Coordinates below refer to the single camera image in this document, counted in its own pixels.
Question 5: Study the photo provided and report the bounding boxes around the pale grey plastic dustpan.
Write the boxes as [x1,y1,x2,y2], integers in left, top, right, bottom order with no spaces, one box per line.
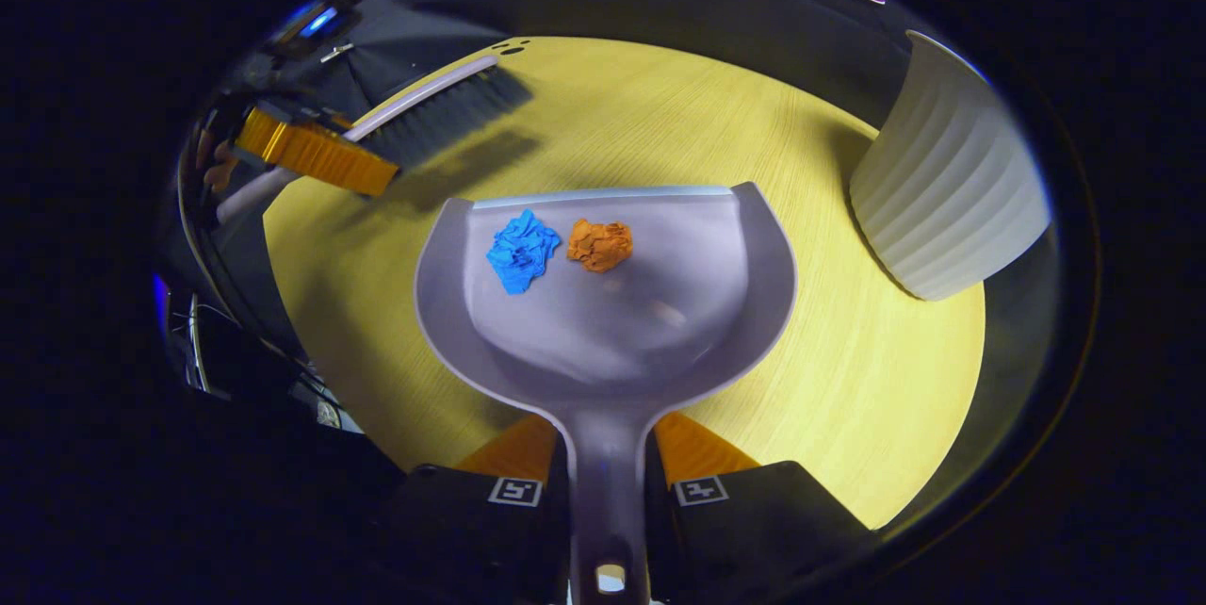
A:
[414,181,800,605]

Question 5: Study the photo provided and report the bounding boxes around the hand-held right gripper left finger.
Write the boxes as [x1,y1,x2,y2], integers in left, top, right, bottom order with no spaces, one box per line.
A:
[377,412,572,605]

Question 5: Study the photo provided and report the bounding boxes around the orange paper ball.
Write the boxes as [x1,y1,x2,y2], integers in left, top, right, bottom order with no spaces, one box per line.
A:
[565,217,635,275]

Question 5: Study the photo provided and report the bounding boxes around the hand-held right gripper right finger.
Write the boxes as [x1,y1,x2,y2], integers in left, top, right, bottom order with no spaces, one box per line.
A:
[644,411,879,605]

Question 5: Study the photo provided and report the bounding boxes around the white ribbed garbage bin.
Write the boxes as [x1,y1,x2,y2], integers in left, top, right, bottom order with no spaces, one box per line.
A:
[848,29,1053,303]

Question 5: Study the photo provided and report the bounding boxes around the wooden desktop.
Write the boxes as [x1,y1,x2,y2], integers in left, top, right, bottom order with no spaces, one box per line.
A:
[261,36,987,531]

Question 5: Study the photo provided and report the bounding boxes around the small pale pink broom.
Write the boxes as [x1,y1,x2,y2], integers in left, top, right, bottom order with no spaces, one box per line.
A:
[216,54,534,227]

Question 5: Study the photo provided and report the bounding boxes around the black floor cables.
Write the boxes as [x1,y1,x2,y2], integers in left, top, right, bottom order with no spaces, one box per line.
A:
[187,292,348,434]

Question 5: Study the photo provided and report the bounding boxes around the blue paper ball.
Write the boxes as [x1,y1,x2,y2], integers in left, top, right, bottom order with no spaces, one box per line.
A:
[485,208,563,297]

